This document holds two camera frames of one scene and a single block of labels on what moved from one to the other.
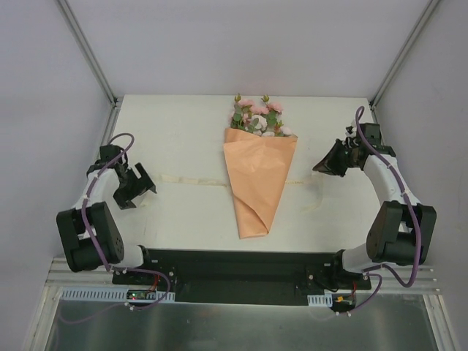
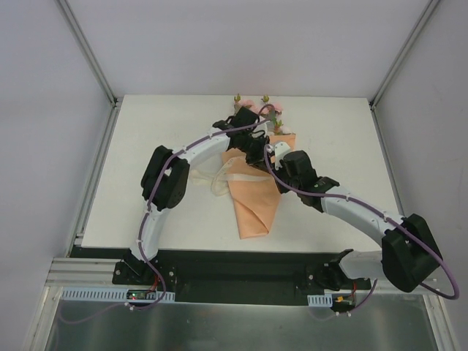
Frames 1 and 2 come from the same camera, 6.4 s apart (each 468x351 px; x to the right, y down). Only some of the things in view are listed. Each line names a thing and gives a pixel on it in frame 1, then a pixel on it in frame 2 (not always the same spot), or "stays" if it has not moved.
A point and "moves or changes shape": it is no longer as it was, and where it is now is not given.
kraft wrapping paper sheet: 257,164 stays
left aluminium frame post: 87,50 stays
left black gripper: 126,179 → 254,153
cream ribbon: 220,182 moves or changes shape
